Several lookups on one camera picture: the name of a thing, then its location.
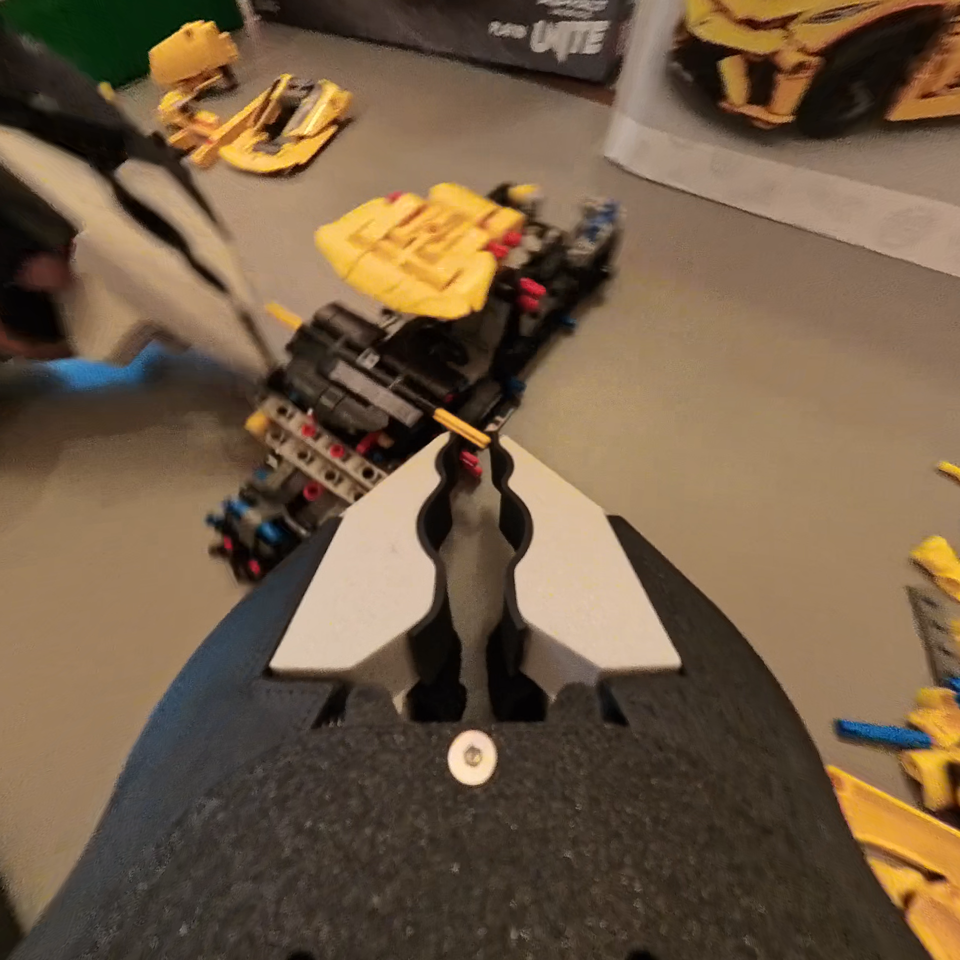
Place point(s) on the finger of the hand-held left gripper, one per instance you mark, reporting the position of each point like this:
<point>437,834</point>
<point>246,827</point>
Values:
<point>202,240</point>
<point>112,247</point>

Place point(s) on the grey desk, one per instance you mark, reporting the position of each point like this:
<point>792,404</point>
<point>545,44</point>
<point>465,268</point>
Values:
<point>712,375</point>

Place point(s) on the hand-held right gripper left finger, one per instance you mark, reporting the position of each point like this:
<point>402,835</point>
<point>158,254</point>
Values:
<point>352,592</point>

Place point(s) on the pile of bricks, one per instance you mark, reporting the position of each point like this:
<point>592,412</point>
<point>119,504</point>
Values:
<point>900,825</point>

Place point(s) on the black brick car chassis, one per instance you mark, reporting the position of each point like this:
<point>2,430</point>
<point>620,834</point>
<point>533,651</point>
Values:
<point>360,375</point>

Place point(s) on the long yellow brick door assembly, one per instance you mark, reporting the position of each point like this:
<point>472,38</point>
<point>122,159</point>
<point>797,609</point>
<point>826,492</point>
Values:
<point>277,142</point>

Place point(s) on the person's left hand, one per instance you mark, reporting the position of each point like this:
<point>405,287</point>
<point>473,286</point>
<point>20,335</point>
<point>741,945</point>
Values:
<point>45,274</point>

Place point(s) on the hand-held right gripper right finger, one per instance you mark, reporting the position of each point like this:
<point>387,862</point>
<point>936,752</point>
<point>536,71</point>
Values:
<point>592,592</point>

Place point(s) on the green plastic bin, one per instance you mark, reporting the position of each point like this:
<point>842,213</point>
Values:
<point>112,37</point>

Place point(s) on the yellow brick hood panel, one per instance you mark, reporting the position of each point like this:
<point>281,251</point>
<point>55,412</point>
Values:
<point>420,255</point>

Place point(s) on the dark toy car box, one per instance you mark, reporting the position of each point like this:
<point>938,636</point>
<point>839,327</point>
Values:
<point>450,37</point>

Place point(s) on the short yellow brick fender assembly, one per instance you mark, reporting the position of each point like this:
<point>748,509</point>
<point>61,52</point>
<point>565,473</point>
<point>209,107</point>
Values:
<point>191,56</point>

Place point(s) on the instruction booklet with car picture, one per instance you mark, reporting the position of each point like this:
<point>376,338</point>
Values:
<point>750,187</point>

